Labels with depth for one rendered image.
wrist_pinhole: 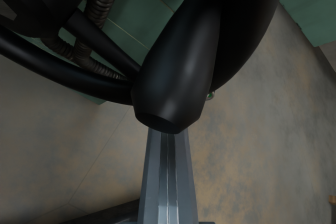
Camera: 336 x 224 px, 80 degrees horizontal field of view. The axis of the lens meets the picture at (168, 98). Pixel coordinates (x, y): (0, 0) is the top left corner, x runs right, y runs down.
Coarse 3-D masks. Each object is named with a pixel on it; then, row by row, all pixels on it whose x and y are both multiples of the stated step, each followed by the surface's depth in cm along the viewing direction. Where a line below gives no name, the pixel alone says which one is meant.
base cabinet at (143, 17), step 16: (128, 0) 34; (144, 0) 33; (160, 0) 32; (112, 16) 39; (128, 16) 38; (144, 16) 36; (160, 16) 35; (64, 32) 49; (112, 32) 43; (128, 32) 42; (144, 32) 40; (160, 32) 38; (128, 48) 46; (144, 48) 44
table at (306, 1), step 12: (288, 0) 26; (300, 0) 25; (312, 0) 25; (324, 0) 24; (288, 12) 27; (300, 12) 26; (312, 12) 26; (324, 12) 25; (300, 24) 28; (312, 24) 27; (324, 24) 27; (312, 36) 29; (324, 36) 28
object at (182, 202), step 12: (180, 132) 9; (168, 144) 8; (180, 144) 8; (168, 156) 8; (180, 156) 8; (168, 168) 7; (180, 168) 7; (168, 180) 7; (180, 180) 7; (192, 180) 7; (168, 192) 6; (180, 192) 6; (192, 192) 7; (168, 204) 6; (180, 204) 6; (192, 204) 6; (168, 216) 6; (180, 216) 6; (192, 216) 6
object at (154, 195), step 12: (156, 132) 9; (156, 144) 8; (156, 156) 8; (144, 168) 7; (156, 168) 7; (144, 180) 7; (156, 180) 7; (144, 192) 6; (156, 192) 6; (144, 204) 6; (156, 204) 6; (144, 216) 6; (156, 216) 6
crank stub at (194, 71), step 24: (192, 0) 8; (216, 0) 8; (168, 24) 7; (192, 24) 7; (216, 24) 7; (168, 48) 6; (192, 48) 6; (216, 48) 7; (144, 72) 6; (168, 72) 6; (192, 72) 6; (144, 96) 6; (168, 96) 6; (192, 96) 6; (144, 120) 6; (168, 120) 6; (192, 120) 6
